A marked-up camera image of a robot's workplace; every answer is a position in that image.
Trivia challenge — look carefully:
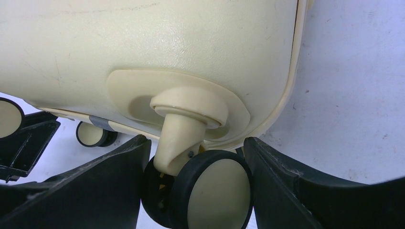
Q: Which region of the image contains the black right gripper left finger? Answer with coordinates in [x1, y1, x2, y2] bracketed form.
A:
[0, 135, 151, 229]

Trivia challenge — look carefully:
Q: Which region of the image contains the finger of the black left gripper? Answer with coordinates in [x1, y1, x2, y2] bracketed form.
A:
[0, 111, 60, 182]

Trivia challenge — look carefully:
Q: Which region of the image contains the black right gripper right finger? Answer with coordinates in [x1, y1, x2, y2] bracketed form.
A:
[244, 137, 405, 229]

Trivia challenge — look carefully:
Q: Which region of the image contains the yellow suitcase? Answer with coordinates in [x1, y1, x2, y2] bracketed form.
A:
[0, 0, 312, 229]

